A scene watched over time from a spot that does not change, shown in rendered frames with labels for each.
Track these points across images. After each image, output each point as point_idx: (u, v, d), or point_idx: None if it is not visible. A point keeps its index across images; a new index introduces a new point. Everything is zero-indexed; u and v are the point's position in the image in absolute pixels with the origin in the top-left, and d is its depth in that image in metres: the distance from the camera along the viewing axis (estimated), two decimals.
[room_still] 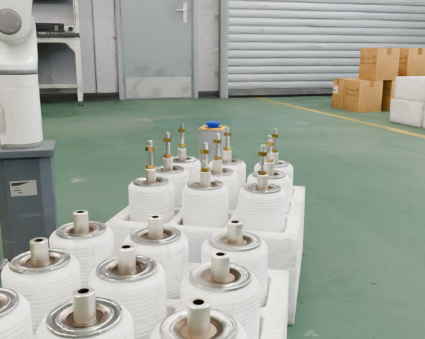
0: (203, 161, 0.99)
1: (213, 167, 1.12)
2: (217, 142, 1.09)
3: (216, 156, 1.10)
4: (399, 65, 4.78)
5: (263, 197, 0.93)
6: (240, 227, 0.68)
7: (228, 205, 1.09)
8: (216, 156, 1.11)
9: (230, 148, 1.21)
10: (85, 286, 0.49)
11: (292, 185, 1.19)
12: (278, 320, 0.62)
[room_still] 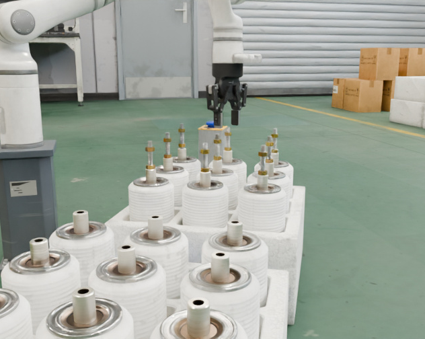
0: (203, 161, 0.99)
1: (213, 168, 1.12)
2: (217, 142, 1.09)
3: (216, 156, 1.10)
4: (399, 65, 4.78)
5: (263, 197, 0.93)
6: (240, 227, 0.68)
7: (228, 205, 1.09)
8: (216, 157, 1.11)
9: (231, 148, 1.22)
10: (85, 286, 0.49)
11: (292, 185, 1.19)
12: (278, 320, 0.62)
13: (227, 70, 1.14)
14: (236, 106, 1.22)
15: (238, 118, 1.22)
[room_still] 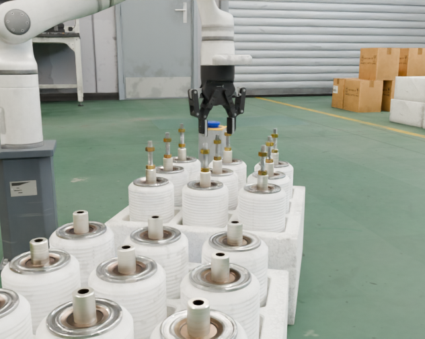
0: (203, 161, 0.99)
1: (213, 168, 1.12)
2: (220, 142, 1.10)
3: (220, 156, 1.11)
4: (399, 65, 4.78)
5: (263, 197, 0.93)
6: (240, 227, 0.68)
7: (228, 205, 1.09)
8: (214, 158, 1.10)
9: (231, 148, 1.21)
10: (85, 286, 0.49)
11: (292, 185, 1.19)
12: (278, 320, 0.62)
13: (210, 72, 1.03)
14: (230, 113, 1.10)
15: (232, 126, 1.10)
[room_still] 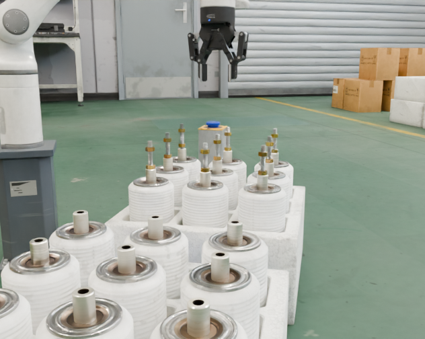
0: (203, 161, 0.99)
1: (221, 169, 1.11)
2: (213, 142, 1.10)
3: (214, 155, 1.11)
4: (399, 65, 4.78)
5: (263, 197, 0.93)
6: (240, 227, 0.68)
7: None
8: (220, 158, 1.10)
9: (231, 148, 1.21)
10: (85, 286, 0.49)
11: (292, 185, 1.19)
12: (278, 320, 0.62)
13: (235, 16, 1.04)
14: (204, 59, 1.07)
15: (206, 72, 1.09)
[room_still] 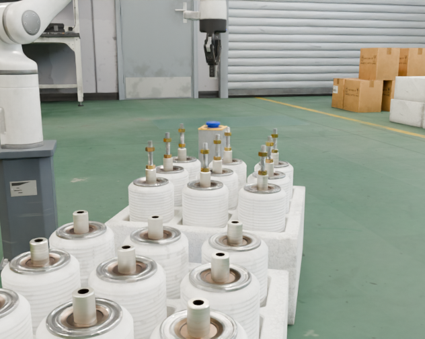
0: (203, 161, 0.99)
1: (221, 169, 1.11)
2: (213, 142, 1.10)
3: (214, 155, 1.11)
4: (399, 65, 4.78)
5: (263, 197, 0.93)
6: (240, 227, 0.68)
7: None
8: (220, 158, 1.10)
9: (231, 148, 1.21)
10: (85, 286, 0.49)
11: (292, 185, 1.19)
12: (278, 320, 0.62)
13: None
14: None
15: (208, 72, 1.36)
